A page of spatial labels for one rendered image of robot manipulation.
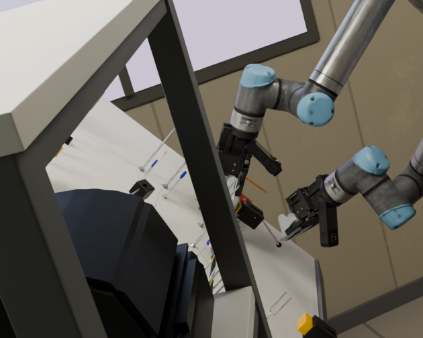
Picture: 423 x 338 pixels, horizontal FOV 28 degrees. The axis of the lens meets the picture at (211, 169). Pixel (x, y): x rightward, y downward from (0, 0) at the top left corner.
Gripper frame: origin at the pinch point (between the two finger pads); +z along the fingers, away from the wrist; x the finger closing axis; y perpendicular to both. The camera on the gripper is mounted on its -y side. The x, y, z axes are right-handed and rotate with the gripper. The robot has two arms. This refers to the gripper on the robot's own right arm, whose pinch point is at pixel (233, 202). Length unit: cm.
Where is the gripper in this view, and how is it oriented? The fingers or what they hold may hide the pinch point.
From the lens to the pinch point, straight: 209.4
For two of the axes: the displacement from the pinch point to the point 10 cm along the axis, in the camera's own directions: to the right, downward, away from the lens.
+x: 0.1, 4.0, -9.1
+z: -2.3, 8.9, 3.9
